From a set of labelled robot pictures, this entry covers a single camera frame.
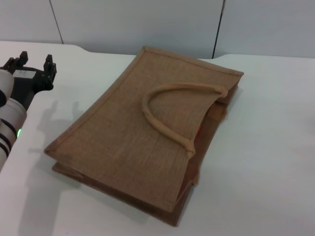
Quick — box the brown jute handbag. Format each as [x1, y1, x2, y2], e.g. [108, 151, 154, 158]
[43, 45, 245, 227]

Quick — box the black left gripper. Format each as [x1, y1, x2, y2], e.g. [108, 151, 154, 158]
[3, 51, 58, 109]

